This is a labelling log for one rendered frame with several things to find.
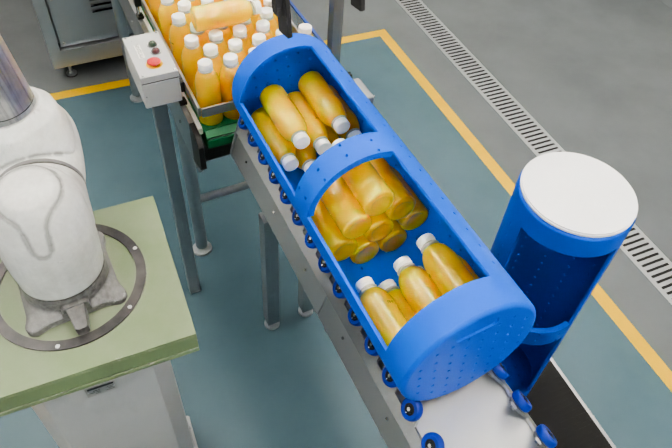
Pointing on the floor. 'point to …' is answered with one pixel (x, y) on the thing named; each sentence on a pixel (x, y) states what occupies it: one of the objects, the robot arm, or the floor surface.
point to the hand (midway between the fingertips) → (322, 14)
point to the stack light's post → (336, 17)
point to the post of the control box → (176, 194)
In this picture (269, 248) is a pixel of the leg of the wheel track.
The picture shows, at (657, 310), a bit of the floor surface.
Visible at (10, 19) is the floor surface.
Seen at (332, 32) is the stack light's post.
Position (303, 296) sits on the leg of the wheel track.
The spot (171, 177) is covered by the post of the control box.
